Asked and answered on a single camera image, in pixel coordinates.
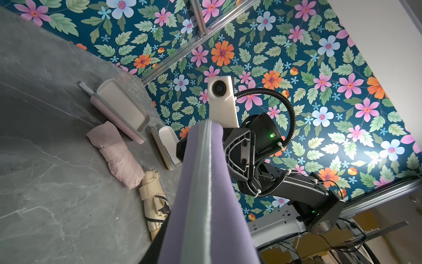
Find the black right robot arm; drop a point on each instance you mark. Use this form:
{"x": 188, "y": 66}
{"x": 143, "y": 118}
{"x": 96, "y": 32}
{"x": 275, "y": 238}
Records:
{"x": 310, "y": 198}

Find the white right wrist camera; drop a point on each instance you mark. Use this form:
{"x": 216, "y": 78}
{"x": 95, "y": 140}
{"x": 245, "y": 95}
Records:
{"x": 222, "y": 103}

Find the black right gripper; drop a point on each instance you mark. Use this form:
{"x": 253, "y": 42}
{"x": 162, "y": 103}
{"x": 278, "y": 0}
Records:
{"x": 216, "y": 155}

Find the beige black striped umbrella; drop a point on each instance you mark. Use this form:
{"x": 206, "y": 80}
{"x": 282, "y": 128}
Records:
{"x": 156, "y": 204}

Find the pink-edged grey case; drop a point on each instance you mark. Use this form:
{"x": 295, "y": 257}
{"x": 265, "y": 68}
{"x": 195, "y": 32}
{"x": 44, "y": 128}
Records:
{"x": 116, "y": 103}

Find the open white case right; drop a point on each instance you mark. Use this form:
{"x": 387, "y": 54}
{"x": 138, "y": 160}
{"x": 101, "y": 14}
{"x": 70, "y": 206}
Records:
{"x": 166, "y": 141}

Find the pink umbrella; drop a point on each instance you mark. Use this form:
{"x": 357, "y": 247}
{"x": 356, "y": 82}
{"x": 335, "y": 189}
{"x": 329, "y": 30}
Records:
{"x": 121, "y": 162}

